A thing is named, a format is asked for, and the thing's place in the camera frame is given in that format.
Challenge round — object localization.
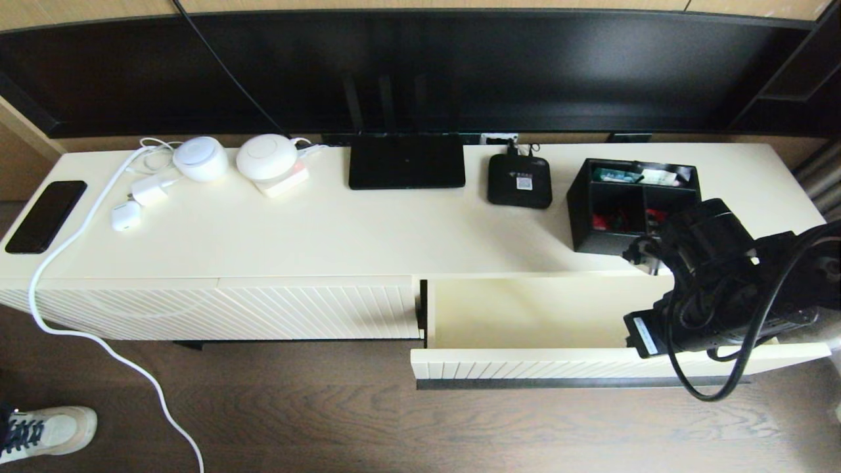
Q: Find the cream ribbed drawer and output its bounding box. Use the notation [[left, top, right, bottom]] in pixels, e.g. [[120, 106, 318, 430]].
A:
[[411, 276, 832, 390]]

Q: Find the black compartment organizer box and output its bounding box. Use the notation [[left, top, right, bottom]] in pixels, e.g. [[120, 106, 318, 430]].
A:
[[566, 158, 702, 257]]

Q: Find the cream tv cabinet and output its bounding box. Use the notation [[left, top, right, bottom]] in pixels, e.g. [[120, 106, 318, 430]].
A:
[[0, 142, 841, 344]]

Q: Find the green packet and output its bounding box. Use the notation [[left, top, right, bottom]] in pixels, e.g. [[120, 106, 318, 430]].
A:
[[593, 168, 643, 185]]

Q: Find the black set-top box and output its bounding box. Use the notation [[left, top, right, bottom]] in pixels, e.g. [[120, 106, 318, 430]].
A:
[[488, 154, 553, 210]]

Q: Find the grey curtain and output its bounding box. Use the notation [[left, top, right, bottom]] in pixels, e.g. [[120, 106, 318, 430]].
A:
[[792, 139, 841, 224]]

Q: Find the large black television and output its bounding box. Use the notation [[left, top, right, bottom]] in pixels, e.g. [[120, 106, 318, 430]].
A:
[[0, 9, 841, 139]]

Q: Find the black router with antennas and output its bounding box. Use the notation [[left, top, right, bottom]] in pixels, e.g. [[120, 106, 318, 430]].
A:
[[342, 74, 466, 191]]

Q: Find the cream ribbed cabinet door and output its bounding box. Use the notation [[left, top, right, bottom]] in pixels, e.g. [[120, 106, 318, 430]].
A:
[[219, 276, 421, 341]]

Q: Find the white pink power strip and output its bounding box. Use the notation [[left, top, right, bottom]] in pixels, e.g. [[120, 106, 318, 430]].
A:
[[253, 164, 311, 199]]

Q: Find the white round dome device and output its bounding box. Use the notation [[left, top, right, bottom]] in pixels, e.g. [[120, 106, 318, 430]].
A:
[[236, 134, 300, 182], [173, 137, 229, 183]]

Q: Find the white flat charger adapter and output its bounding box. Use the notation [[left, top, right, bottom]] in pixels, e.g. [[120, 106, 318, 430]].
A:
[[131, 175, 181, 208]]

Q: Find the small white cube charger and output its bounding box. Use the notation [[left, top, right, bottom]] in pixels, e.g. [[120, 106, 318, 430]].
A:
[[111, 200, 143, 233]]

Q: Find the white sneaker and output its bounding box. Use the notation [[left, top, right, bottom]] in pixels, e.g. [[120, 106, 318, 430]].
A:
[[0, 407, 98, 459]]

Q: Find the black smartphone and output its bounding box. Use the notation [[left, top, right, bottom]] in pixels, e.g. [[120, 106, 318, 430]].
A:
[[5, 181, 88, 255]]

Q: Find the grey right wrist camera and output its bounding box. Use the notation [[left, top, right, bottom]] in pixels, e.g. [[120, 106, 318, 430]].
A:
[[623, 236, 661, 277]]

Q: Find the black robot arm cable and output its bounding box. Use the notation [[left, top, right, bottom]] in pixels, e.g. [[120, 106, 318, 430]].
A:
[[664, 220, 841, 403]]

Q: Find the black wall shelf unit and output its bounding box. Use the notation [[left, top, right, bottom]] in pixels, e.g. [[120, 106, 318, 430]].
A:
[[726, 0, 841, 137]]

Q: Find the white plug with cable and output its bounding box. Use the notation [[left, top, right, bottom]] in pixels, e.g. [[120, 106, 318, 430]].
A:
[[292, 137, 327, 161]]

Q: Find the thin white charger cable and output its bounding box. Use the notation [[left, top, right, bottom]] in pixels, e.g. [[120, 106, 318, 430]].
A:
[[128, 137, 186, 191]]

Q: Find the thin black hanging cable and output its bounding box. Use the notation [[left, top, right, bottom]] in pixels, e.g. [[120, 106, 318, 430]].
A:
[[172, 0, 290, 137]]

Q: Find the thick white power cable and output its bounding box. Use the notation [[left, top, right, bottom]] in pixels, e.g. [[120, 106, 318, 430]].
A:
[[28, 145, 206, 473]]

